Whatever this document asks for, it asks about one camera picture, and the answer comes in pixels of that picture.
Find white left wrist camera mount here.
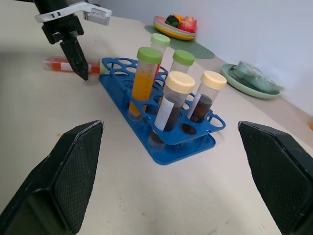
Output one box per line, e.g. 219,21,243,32
34,2,113,26

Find dark green toy fruit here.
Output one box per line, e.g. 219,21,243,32
165,14,181,28

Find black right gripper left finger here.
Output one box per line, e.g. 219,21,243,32
0,119,105,235

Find yellow plate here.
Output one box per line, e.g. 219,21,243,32
153,23,196,38

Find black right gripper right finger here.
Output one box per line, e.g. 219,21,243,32
238,120,313,235

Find red liquid test tube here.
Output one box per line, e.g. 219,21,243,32
43,55,108,77

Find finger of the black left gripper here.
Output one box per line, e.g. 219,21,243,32
70,31,89,81
60,40,87,80

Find stacked plates with toy fruit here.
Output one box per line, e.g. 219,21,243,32
153,16,197,34

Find empty green-capped tube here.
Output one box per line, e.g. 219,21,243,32
169,49,196,75

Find pale green glass bowl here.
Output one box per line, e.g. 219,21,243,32
230,60,286,94

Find blue test tube rack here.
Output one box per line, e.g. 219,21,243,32
98,57,226,165

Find white-labelled dark liquid tube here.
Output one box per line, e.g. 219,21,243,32
154,71,196,133

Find large pale green plate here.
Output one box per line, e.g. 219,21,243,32
220,63,282,100

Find dark green table mat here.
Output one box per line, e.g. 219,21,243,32
144,24,216,60

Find red toy fruit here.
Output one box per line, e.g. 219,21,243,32
179,16,198,34

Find pale green capped tube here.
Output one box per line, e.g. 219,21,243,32
150,33,171,74

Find brown liquid cream-capped tube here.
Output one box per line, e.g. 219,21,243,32
189,70,227,123

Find yellow liquid green-capped tube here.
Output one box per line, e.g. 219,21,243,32
129,47,163,121

